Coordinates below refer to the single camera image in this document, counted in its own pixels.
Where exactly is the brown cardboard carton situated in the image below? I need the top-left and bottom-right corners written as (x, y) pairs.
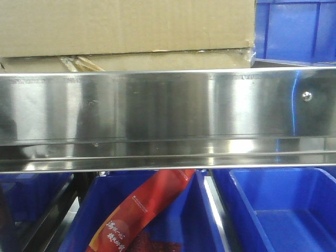
top-left (1, 1), bottom-right (256, 73)

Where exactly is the blue bin with snack bag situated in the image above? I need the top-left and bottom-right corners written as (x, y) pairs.
top-left (59, 171), bottom-right (225, 251)

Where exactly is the red snack bag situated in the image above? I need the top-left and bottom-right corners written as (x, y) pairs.
top-left (86, 169), bottom-right (195, 251)

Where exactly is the empty blue bin lower right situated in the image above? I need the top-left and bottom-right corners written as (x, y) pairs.
top-left (213, 167), bottom-right (335, 251)

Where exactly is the blue bin lower left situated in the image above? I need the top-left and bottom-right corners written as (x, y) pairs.
top-left (1, 173), bottom-right (71, 222)

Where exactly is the blue bin upper right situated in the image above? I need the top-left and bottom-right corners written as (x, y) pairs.
top-left (255, 1), bottom-right (335, 63)

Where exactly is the stainless steel shelf rail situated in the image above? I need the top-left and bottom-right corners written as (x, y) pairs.
top-left (1, 67), bottom-right (335, 173)

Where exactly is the shelf rail screw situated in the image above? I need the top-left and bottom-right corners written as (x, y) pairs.
top-left (301, 91), bottom-right (313, 102)

